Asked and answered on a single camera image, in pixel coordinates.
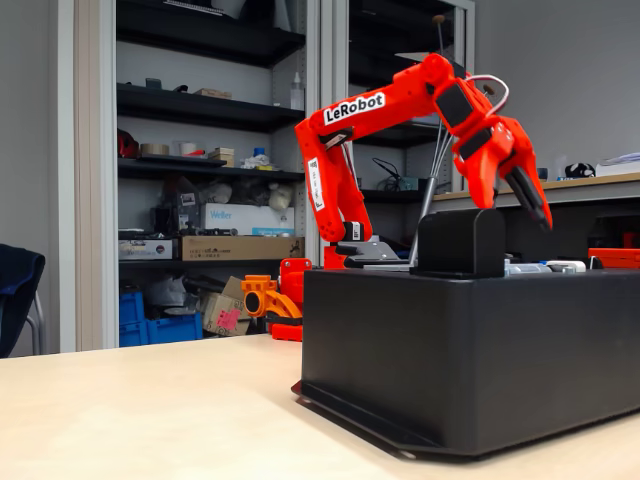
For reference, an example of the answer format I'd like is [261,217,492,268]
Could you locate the wooden top workbench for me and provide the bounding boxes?
[432,172,640,249]

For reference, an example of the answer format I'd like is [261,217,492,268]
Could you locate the silver metal hinge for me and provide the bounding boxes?
[503,258,576,277]

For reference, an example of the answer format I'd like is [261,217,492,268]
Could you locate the white latch block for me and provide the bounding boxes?
[545,259,587,274]

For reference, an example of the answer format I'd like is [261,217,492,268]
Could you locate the grey hinged door plate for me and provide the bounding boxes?
[344,243,412,272]

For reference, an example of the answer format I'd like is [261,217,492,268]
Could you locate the black task board box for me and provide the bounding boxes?
[291,267,640,459]

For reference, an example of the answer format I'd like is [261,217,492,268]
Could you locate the clear plastic bottle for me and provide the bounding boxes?
[289,71,306,111]

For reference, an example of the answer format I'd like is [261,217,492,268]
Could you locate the white Weller box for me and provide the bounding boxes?
[201,202,296,237]

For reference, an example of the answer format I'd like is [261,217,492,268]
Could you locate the long brown cardboard box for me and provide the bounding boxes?
[180,234,306,262]

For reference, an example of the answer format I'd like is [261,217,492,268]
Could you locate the small wooden box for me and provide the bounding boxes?
[208,146,236,168]

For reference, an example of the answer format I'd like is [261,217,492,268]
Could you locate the cardboard box pink label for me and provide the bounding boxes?
[199,275,252,337]

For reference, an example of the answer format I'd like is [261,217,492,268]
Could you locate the low blue plastic crate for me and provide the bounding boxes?
[144,312,204,345]

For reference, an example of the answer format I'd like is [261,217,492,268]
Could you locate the white printed flat box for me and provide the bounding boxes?
[118,238,174,261]

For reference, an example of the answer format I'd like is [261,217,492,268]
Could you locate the red round item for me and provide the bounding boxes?
[117,128,141,160]

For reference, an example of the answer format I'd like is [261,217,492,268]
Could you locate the tall blue plastic crate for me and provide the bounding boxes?
[118,291,147,348]

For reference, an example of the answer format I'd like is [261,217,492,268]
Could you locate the dark office chair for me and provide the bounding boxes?
[0,243,47,359]

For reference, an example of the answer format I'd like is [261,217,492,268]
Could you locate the white servo cable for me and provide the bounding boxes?
[467,73,510,120]

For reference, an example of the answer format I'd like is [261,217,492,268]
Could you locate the black rounded post block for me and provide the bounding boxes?
[410,208,507,280]

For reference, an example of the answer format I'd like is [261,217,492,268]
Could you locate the metal frame chair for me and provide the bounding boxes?
[22,287,49,355]

